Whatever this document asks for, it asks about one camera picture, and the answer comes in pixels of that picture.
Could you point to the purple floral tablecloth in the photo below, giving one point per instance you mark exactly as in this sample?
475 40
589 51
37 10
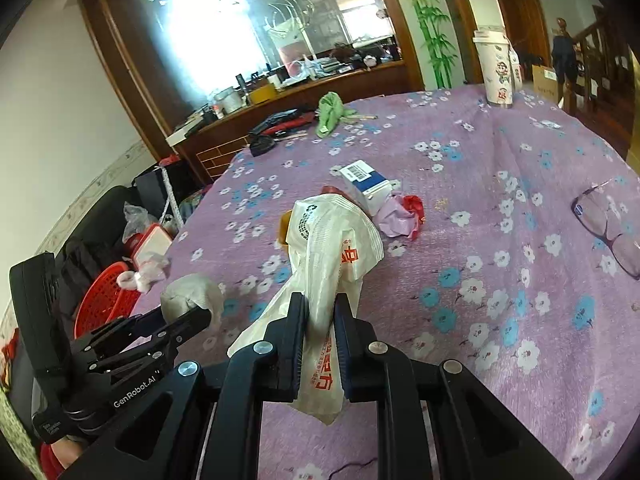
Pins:
502 276

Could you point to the small knotted plastic bag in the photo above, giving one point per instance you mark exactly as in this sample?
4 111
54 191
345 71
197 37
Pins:
189 292

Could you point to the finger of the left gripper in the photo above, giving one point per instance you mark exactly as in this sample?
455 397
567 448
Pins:
185 326

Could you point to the red white lidded box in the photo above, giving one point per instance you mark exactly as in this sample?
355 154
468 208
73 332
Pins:
155 240

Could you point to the blue white medicine box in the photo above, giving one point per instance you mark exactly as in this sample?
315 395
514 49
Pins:
366 185

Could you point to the pink red bag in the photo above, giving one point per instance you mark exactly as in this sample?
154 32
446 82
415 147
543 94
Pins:
401 215

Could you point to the clear plastic bag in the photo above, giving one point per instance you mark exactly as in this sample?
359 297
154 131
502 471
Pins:
138 220

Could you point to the white cartoon tumbler cup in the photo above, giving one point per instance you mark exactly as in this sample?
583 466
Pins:
493 50

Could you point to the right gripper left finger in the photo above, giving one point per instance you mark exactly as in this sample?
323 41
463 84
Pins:
203 422

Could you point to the cardboard box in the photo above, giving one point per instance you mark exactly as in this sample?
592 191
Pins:
546 83

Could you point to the white striped plastic bag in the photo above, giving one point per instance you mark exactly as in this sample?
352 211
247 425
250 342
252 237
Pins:
332 245

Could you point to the green cloth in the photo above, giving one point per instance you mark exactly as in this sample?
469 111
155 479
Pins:
331 110

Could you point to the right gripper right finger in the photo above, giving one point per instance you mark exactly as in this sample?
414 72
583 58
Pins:
434 421

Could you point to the purple frame eyeglasses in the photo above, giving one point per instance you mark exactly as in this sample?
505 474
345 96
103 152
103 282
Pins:
596 214

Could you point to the person left hand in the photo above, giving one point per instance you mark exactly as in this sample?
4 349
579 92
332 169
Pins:
68 449

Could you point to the wooden counter ledge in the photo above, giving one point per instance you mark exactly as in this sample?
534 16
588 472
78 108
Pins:
209 151

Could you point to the small white bottle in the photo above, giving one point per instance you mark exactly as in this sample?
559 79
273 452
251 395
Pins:
516 70

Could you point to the black pouch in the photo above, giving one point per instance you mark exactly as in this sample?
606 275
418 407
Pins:
260 144

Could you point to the red mesh trash basket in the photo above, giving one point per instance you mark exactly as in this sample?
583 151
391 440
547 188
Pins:
104 301

